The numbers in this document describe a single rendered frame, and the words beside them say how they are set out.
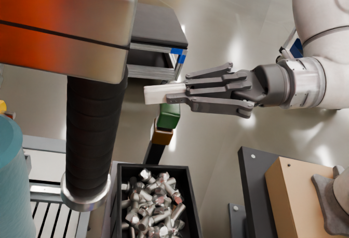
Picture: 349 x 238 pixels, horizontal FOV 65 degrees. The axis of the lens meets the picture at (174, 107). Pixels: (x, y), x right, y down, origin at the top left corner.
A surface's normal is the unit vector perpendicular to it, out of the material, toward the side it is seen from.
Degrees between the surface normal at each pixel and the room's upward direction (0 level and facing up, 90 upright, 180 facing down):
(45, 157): 0
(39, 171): 0
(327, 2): 56
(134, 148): 0
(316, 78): 44
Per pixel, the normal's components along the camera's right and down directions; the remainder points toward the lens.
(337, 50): -0.32, -0.40
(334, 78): -0.10, -0.02
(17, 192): 0.93, 0.36
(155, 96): 0.12, 0.69
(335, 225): 0.02, -0.58
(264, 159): 0.26, -0.71
